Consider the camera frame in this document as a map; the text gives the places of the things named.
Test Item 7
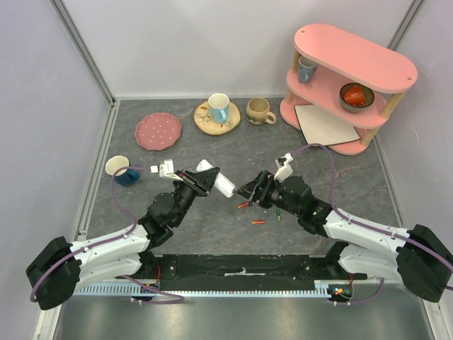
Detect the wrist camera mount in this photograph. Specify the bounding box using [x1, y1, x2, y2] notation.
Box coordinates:
[149, 159, 178, 179]
[274, 152, 294, 183]

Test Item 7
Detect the aluminium frame post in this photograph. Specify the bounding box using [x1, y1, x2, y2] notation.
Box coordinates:
[49, 0, 117, 106]
[387, 0, 426, 51]

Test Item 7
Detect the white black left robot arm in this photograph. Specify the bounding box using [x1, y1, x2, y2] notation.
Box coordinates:
[25, 167, 220, 310]

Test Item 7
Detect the pink dotted plate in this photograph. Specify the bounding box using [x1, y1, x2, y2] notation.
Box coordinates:
[134, 112, 182, 151]

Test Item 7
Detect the patterned dark bowl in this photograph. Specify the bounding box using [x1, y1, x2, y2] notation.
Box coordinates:
[339, 83, 375, 113]

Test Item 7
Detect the light blue mug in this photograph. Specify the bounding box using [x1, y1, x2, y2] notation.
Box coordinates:
[208, 93, 230, 124]

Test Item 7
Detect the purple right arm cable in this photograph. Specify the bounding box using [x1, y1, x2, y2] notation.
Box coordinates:
[289, 143, 453, 307]

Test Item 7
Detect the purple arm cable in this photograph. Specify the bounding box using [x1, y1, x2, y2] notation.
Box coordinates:
[289, 143, 453, 307]
[30, 165, 185, 305]

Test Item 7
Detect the beige ceramic mug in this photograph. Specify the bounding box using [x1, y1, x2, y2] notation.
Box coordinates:
[246, 98, 277, 125]

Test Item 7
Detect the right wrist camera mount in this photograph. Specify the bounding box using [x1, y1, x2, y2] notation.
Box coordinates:
[274, 152, 294, 183]

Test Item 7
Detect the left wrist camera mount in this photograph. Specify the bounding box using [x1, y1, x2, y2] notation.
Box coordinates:
[149, 159, 178, 179]

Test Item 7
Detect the grey blue shelf mug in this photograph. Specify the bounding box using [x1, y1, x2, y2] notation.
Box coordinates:
[297, 56, 318, 84]

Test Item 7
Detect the red cup in bowl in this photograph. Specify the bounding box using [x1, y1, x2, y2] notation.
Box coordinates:
[343, 85, 365, 106]

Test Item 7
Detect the beige floral saucer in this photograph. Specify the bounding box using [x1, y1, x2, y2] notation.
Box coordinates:
[193, 100, 242, 136]

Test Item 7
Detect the white slotted cable duct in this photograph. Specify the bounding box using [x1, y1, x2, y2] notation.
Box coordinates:
[74, 280, 352, 300]

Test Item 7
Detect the dark blue mug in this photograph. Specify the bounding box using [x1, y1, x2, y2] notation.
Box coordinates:
[105, 155, 140, 187]

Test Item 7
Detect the left aluminium frame post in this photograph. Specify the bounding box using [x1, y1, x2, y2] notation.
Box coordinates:
[49, 0, 117, 106]

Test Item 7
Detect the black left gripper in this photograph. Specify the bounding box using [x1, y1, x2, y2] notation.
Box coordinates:
[173, 167, 221, 227]

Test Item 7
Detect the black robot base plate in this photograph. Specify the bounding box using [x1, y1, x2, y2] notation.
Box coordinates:
[132, 254, 352, 292]

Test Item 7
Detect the pink three-tier shelf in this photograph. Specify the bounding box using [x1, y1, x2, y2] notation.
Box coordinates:
[280, 23, 418, 156]

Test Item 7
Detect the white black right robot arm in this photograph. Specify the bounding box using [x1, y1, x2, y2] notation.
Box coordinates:
[235, 171, 452, 302]

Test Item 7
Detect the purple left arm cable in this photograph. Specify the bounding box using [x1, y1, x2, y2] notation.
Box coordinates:
[30, 165, 185, 305]

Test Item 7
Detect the white square mat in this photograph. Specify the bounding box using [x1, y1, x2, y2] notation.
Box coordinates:
[294, 105, 360, 146]

